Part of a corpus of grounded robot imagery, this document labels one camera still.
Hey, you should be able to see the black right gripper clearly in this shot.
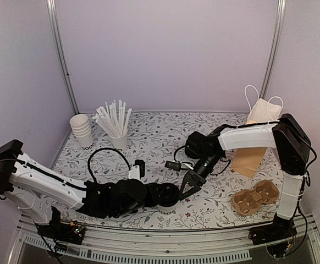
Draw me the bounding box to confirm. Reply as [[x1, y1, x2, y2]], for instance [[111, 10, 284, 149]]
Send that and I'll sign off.
[[178, 153, 223, 200]]

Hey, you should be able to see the black cup lid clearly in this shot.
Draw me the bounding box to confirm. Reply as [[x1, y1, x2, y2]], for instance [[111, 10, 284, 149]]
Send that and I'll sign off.
[[159, 183, 179, 207]]

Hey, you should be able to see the white paper coffee cup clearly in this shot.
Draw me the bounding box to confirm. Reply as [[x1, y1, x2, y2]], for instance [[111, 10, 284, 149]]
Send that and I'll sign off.
[[157, 205, 176, 215]]

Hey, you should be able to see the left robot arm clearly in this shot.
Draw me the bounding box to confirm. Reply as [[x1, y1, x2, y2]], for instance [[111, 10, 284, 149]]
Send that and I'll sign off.
[[0, 140, 179, 239]]

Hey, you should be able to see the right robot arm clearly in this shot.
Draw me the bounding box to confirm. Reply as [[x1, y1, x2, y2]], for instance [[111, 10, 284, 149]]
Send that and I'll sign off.
[[179, 114, 315, 240]]

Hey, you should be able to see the brown cardboard cup carrier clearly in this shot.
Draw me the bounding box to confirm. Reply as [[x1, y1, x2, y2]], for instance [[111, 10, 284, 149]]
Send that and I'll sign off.
[[232, 180, 279, 216]]

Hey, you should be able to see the brown paper bag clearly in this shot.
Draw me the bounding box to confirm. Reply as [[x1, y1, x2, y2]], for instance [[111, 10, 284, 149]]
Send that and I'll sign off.
[[231, 96, 284, 179]]

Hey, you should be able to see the floral tablecloth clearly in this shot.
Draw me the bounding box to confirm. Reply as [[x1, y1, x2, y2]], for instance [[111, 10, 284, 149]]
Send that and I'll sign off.
[[44, 113, 283, 230]]

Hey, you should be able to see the bundle of wrapped white straws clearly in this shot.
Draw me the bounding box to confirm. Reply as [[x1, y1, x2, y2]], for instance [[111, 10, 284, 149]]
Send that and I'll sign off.
[[92, 100, 132, 138]]

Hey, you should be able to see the stack of white paper cups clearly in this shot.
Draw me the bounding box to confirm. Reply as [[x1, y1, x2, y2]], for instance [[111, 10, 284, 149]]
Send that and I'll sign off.
[[69, 114, 93, 150]]

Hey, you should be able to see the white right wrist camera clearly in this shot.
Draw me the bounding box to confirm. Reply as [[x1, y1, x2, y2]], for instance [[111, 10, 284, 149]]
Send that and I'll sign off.
[[164, 161, 193, 172]]

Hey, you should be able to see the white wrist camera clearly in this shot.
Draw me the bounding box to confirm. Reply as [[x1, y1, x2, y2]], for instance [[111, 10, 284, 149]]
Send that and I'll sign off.
[[164, 161, 193, 172], [128, 159, 145, 180]]

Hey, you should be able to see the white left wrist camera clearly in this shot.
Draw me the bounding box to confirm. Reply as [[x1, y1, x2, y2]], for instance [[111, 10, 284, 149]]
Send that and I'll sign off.
[[128, 159, 145, 180]]

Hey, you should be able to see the aluminium front rail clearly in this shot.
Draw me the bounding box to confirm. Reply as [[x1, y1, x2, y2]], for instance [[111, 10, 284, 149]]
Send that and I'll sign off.
[[8, 214, 320, 263]]

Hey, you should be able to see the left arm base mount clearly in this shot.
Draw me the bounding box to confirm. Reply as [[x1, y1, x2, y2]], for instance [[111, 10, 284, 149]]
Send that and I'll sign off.
[[36, 206, 85, 258]]

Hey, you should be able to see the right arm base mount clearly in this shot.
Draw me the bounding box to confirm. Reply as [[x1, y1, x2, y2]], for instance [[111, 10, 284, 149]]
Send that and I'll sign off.
[[249, 215, 297, 258]]

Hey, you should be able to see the left aluminium frame post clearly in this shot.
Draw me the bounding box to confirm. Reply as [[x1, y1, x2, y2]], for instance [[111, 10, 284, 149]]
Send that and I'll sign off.
[[46, 0, 80, 114]]

